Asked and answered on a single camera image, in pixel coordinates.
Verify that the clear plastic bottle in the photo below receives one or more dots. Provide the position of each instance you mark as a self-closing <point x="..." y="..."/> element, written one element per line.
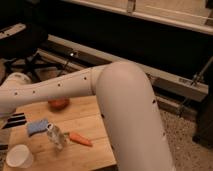
<point x="56" y="136"/>

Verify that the white ceramic cup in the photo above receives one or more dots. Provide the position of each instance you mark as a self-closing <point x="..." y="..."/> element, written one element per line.
<point x="19" y="156"/>

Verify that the black eraser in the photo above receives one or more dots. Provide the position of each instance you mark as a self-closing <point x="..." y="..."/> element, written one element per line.
<point x="15" y="120"/>

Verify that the orange toy carrot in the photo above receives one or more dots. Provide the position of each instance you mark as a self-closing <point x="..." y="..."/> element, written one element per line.
<point x="75" y="137"/>

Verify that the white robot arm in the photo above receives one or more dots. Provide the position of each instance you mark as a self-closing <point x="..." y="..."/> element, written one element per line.
<point x="126" y="101"/>

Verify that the red bowl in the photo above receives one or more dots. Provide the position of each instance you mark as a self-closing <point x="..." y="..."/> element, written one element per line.
<point x="58" y="104"/>

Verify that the black office chair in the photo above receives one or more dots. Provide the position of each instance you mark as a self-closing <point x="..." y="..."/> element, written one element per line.
<point x="18" y="46"/>

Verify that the metal floor rail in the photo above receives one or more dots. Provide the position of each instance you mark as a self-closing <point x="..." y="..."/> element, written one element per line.
<point x="176" y="94"/>

